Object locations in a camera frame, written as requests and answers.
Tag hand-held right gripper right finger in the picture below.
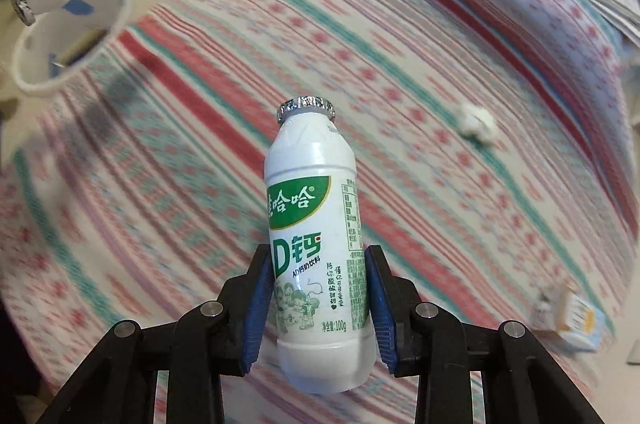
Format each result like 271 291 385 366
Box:
363 245 601 424

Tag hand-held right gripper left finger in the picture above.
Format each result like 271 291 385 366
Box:
37 245 277 424

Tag small white bin blue marks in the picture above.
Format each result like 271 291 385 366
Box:
12 0 133 96

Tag blue drink carton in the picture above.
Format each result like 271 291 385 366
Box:
531 281 607 353

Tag crumpled white tissue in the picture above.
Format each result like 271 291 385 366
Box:
456 102 497 145

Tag stack of papers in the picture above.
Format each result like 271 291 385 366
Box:
564 0 640 50

